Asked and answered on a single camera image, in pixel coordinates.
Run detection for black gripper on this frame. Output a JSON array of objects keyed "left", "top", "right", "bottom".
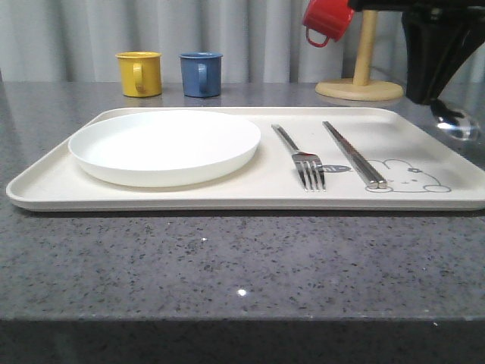
[{"left": 348, "top": 0, "right": 484, "bottom": 105}]

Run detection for blue mug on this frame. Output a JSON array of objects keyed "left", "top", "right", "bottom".
[{"left": 179, "top": 52, "right": 223, "bottom": 98}]

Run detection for white round plate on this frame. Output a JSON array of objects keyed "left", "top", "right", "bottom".
[{"left": 68, "top": 110, "right": 261, "bottom": 187}]

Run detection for steel fork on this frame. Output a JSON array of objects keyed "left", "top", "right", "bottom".
[{"left": 271, "top": 124, "right": 326, "bottom": 192}]

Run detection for beige rabbit serving tray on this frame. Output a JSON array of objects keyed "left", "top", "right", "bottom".
[{"left": 6, "top": 107, "right": 484, "bottom": 212}]

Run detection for red mug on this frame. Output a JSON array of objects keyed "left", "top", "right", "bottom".
[{"left": 302, "top": 0, "right": 355, "bottom": 48}]

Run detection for steel spoon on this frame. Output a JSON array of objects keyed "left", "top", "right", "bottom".
[{"left": 430, "top": 99, "right": 481, "bottom": 141}]

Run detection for wooden mug tree stand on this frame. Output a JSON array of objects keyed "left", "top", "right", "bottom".
[{"left": 315, "top": 10, "right": 404, "bottom": 102}]

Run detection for yellow mug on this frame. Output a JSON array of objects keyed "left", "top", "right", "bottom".
[{"left": 115, "top": 51, "right": 162, "bottom": 98}]

